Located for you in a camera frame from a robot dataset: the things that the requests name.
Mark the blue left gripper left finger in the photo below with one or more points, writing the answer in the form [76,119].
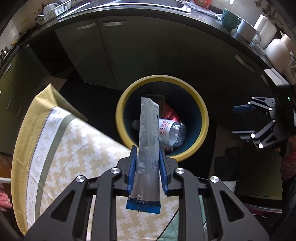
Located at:
[130,169]

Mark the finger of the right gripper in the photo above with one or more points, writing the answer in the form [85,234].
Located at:
[244,135]

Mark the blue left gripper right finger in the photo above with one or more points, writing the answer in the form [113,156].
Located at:
[162,170]

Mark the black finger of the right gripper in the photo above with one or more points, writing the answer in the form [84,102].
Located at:
[245,108]

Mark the blue silver snack wrapper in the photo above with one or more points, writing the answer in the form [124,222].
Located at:
[145,195]

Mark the red instant noodle cup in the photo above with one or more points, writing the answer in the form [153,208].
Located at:
[169,114]

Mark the yellow rimmed trash bin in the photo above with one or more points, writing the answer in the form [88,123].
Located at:
[183,116]

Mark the green kitchen cabinets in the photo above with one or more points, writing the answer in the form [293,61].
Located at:
[116,51]

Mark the steel kitchen sink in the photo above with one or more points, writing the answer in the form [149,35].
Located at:
[175,5]

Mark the red white milk carton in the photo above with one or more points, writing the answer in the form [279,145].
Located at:
[171,134]

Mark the white plastic jug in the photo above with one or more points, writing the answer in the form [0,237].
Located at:
[278,53]

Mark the white enamel mug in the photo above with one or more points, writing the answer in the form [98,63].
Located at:
[248,32]

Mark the patterned beige tablecloth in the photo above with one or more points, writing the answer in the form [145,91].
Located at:
[55,145]

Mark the teal ceramic mug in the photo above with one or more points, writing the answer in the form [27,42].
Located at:
[230,20]

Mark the red snack package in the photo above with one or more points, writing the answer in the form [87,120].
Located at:
[203,3]

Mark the red checkered apron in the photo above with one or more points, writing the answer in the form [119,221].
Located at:
[5,202]

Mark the white dish rack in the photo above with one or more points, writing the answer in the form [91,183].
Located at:
[55,12]

